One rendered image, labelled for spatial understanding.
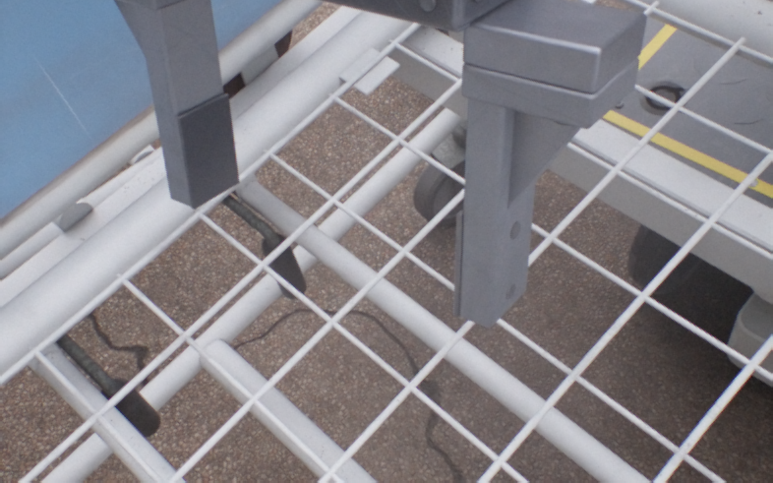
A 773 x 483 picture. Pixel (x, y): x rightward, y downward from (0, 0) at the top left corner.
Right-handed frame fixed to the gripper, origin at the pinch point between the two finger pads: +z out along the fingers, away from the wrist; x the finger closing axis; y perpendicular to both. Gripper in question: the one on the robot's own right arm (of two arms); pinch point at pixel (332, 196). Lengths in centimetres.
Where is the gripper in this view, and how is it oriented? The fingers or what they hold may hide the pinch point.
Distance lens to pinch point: 32.7
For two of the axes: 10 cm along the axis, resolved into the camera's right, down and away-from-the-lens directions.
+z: 0.1, 8.4, 5.4
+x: -8.2, -3.0, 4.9
